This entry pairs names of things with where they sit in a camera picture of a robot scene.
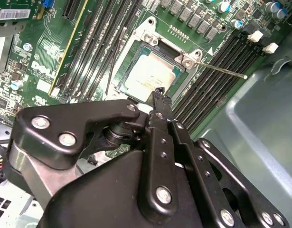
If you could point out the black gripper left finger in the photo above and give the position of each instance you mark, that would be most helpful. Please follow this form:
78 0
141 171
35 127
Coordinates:
53 133

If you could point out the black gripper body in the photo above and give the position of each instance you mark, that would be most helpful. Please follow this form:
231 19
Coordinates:
100 202

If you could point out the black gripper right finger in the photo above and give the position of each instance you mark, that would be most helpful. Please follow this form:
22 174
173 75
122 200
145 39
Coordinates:
207 171

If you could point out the silver CPU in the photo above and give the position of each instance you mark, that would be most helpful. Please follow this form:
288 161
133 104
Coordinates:
148 69

